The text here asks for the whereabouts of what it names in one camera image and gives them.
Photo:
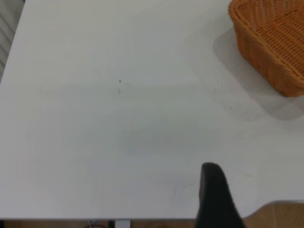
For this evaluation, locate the orange woven wicker basket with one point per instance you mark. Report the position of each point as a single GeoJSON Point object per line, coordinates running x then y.
{"type": "Point", "coordinates": [266, 47]}

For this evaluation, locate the white metal table leg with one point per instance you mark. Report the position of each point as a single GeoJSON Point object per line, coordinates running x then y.
{"type": "Point", "coordinates": [122, 224]}

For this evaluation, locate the white slatted window blind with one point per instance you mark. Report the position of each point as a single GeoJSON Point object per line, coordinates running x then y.
{"type": "Point", "coordinates": [4, 35]}

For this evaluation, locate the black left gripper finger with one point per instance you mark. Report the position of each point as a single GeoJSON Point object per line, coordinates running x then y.
{"type": "Point", "coordinates": [216, 202]}

